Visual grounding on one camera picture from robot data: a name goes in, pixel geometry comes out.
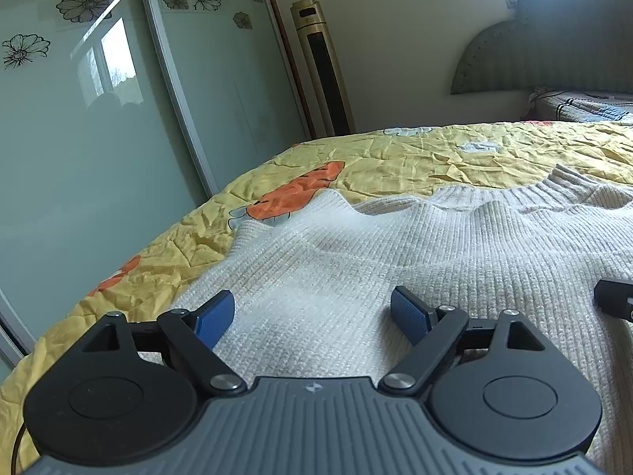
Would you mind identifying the plaid patterned pillow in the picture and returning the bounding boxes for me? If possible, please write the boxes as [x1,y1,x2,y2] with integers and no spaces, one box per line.
[527,89,633,124]

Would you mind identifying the white knit sweater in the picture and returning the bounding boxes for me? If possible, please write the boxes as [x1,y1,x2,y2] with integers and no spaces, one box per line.
[176,166,632,474]

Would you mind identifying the glass floral wardrobe sliding doors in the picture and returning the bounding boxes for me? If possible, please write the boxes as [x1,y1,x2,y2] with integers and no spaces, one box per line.
[1,0,308,372]

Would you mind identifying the grey-green padded headboard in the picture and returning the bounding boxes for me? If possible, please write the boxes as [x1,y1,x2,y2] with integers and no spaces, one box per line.
[451,0,632,95]

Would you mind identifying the yellow carrot print quilt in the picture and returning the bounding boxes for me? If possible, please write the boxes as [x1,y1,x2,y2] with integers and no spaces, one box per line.
[1,121,632,474]

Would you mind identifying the gold tower air conditioner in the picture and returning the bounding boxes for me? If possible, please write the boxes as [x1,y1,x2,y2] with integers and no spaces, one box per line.
[291,0,356,136]

